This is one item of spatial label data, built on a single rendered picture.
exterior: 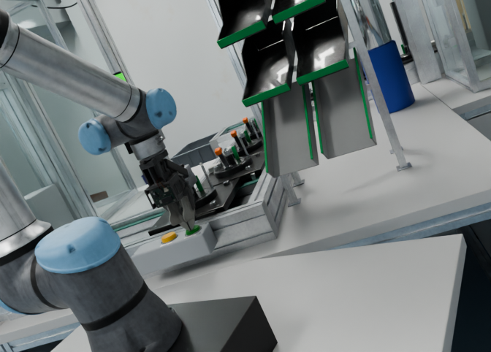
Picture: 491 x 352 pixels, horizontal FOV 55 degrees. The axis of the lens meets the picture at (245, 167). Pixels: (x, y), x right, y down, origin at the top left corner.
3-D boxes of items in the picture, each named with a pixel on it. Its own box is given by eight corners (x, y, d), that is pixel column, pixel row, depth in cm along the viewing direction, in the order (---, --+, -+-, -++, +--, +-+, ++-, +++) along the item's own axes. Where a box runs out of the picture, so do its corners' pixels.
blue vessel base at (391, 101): (418, 104, 189) (397, 40, 184) (380, 117, 194) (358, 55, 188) (412, 97, 204) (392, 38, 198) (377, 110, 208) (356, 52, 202)
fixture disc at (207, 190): (210, 204, 132) (207, 198, 131) (168, 219, 136) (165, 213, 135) (222, 188, 145) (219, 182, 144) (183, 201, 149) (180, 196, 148)
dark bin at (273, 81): (291, 90, 116) (277, 67, 112) (245, 108, 122) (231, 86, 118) (297, 34, 136) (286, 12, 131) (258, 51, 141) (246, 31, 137)
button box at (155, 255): (211, 254, 116) (201, 232, 115) (140, 276, 122) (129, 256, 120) (218, 242, 122) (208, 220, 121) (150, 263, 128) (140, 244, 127)
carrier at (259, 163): (263, 174, 148) (248, 138, 145) (196, 197, 155) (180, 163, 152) (272, 153, 171) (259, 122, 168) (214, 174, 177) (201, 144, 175)
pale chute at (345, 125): (378, 144, 114) (372, 136, 111) (327, 160, 120) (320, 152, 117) (359, 56, 127) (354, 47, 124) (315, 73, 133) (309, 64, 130)
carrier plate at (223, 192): (226, 212, 126) (222, 205, 126) (150, 237, 133) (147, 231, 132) (242, 182, 149) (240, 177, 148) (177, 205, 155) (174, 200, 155)
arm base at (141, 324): (155, 375, 68) (122, 321, 66) (82, 387, 75) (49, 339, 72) (194, 307, 82) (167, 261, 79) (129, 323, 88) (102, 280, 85)
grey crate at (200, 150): (260, 159, 327) (247, 128, 322) (183, 187, 344) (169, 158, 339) (268, 143, 366) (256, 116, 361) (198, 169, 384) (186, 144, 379)
